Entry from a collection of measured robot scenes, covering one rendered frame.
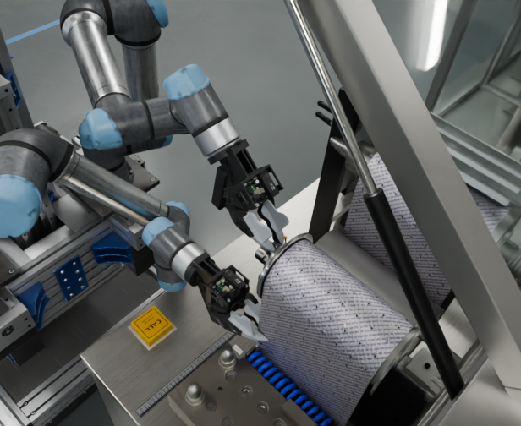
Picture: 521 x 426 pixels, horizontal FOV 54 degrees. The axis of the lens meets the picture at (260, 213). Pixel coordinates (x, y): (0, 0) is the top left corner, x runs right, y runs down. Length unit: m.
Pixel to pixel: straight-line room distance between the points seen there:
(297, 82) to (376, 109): 3.22
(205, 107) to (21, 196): 0.37
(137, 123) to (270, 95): 2.48
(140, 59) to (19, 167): 0.48
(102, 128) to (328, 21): 0.68
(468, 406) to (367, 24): 0.28
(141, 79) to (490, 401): 1.18
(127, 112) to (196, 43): 2.93
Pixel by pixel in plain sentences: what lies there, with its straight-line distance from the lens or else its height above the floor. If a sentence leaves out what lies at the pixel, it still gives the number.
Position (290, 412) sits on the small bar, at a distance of 1.04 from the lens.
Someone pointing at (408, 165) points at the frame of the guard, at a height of 1.79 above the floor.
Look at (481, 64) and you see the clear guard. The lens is 0.45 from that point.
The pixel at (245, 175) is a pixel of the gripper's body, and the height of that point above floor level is 1.39.
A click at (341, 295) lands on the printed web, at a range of 0.85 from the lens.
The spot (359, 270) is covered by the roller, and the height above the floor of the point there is 1.23.
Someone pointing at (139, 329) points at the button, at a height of 0.92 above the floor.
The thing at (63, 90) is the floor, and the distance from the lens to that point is 3.54.
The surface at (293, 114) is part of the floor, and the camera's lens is 3.28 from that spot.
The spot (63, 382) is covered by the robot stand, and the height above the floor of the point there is 0.23.
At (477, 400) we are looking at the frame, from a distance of 0.43.
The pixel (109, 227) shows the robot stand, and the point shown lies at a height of 0.70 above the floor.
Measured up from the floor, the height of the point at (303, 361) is 1.13.
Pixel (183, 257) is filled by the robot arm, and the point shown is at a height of 1.14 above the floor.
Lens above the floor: 2.02
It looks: 49 degrees down
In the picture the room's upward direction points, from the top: 6 degrees clockwise
